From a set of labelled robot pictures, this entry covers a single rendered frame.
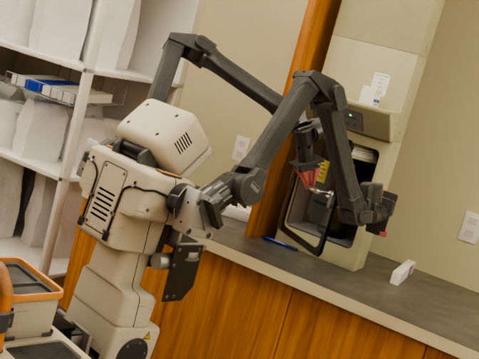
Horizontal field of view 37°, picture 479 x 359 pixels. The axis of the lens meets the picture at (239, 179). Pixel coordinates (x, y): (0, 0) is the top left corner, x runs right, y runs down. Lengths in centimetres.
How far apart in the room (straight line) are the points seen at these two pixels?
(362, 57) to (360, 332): 93
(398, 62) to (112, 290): 122
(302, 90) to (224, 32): 141
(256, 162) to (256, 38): 144
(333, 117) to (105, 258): 72
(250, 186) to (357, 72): 87
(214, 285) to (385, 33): 103
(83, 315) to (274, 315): 68
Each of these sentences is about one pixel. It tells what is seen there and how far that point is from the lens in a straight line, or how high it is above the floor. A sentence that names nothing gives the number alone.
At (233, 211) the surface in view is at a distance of 280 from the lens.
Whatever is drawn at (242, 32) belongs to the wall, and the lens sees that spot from 323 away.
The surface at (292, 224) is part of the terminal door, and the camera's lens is 253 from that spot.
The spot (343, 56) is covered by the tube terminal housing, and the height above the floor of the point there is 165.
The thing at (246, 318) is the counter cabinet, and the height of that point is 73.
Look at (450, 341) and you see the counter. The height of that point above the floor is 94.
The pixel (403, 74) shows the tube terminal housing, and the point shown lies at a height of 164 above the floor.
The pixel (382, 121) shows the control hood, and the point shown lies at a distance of 238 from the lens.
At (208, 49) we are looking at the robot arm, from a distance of 226.
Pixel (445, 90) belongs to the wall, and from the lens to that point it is 287.
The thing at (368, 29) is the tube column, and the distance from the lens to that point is 253.
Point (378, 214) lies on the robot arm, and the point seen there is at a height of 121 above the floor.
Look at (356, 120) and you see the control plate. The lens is 243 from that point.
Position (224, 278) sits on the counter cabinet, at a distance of 244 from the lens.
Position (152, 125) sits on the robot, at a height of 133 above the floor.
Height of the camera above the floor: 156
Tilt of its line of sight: 10 degrees down
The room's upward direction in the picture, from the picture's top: 15 degrees clockwise
